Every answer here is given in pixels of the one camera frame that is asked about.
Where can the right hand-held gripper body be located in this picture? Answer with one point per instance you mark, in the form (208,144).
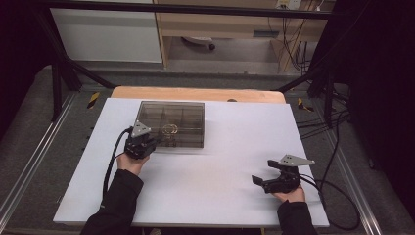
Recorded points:
(284,181)

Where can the wooden table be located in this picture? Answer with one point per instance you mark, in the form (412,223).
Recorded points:
(182,94)

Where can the black frame stand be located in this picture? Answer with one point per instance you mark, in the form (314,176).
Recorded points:
(57,84)
(329,94)

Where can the smoky transparent drawer box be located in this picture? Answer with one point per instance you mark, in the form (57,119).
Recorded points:
(189,114)

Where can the aluminium floor rail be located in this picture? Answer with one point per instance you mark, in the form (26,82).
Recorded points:
(36,156)
(352,182)

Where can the dark table grommet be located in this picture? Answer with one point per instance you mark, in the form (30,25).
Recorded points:
(232,100)

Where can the dark curtain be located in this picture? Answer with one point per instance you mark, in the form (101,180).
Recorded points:
(19,49)
(381,81)

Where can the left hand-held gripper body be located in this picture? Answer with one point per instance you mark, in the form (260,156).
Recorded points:
(139,147)

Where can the light wooden desk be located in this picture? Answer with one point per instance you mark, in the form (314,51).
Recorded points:
(228,26)

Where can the office chair base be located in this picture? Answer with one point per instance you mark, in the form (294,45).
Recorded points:
(199,40)

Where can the white cabinet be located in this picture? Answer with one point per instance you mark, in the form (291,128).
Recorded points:
(107,36)

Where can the white board sheet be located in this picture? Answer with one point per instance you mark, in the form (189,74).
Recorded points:
(212,196)

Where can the person's left hand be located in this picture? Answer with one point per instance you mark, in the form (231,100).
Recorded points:
(130,164)

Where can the black horizontal frame bar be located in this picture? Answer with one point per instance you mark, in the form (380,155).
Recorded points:
(195,9)

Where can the person's right hand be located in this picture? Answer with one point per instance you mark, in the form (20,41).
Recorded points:
(292,196)

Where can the white wall socket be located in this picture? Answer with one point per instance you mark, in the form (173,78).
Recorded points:
(288,4)

